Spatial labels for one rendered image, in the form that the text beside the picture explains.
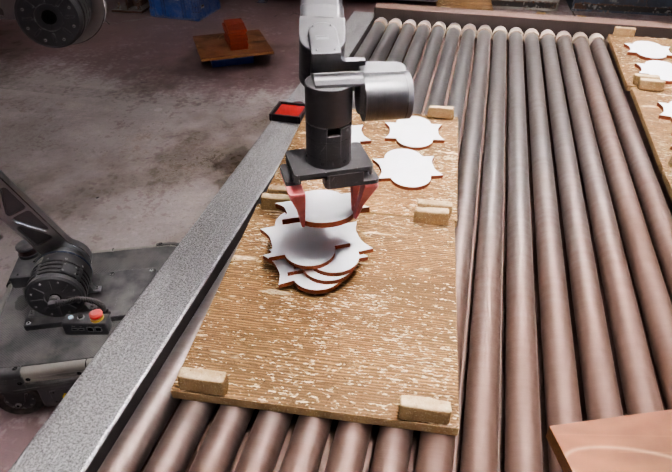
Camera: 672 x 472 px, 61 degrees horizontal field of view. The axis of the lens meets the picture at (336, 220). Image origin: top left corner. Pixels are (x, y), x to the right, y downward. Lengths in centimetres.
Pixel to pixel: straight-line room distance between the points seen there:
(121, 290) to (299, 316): 121
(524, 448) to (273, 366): 31
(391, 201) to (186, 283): 39
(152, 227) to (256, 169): 152
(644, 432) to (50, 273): 158
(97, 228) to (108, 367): 193
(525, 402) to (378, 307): 23
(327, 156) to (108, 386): 40
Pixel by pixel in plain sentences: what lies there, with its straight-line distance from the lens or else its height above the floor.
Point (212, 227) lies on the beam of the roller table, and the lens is 103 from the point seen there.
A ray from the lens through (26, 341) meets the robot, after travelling 194.
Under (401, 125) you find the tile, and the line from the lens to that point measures 128.
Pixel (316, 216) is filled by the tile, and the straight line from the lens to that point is 79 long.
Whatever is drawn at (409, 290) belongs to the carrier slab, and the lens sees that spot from 86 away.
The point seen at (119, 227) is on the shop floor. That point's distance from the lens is 271.
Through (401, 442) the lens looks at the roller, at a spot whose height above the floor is 92.
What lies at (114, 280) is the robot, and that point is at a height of 26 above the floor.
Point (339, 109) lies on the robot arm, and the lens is 68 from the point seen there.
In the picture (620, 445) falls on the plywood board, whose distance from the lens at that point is 62.
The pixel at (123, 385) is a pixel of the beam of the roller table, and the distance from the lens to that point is 81.
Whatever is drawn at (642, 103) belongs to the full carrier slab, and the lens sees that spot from 158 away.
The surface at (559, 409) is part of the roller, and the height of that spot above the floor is 92.
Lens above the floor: 152
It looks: 36 degrees down
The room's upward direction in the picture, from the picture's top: straight up
